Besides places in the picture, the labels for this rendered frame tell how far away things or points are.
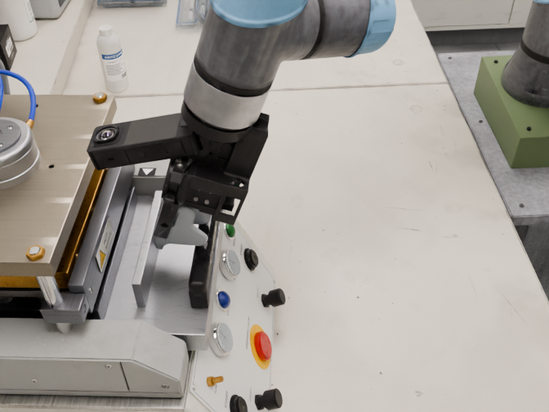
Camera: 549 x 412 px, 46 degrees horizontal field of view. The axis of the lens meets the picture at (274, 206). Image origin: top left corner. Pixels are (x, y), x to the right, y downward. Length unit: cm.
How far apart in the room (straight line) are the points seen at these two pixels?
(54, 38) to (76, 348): 108
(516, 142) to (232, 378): 71
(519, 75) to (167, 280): 83
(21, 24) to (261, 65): 114
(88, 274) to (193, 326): 13
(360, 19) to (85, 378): 44
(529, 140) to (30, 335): 91
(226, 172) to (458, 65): 101
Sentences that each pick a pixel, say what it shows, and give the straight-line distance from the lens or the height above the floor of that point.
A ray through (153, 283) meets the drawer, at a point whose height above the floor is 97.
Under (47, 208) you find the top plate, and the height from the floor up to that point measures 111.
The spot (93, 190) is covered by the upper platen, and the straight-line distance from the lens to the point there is 75.
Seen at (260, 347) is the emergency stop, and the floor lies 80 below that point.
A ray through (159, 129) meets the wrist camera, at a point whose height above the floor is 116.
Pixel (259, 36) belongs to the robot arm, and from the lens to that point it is 54.
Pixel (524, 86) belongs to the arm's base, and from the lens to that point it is 132.
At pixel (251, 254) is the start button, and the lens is 94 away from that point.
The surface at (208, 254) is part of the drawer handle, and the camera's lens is 72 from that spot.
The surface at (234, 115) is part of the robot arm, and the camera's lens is 59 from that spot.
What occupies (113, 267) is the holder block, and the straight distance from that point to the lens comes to 76.
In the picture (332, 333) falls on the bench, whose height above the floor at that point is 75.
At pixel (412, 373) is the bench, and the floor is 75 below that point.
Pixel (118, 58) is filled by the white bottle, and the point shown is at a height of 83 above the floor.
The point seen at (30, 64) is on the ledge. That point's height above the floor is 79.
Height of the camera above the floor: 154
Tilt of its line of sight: 43 degrees down
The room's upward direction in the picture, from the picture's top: 1 degrees counter-clockwise
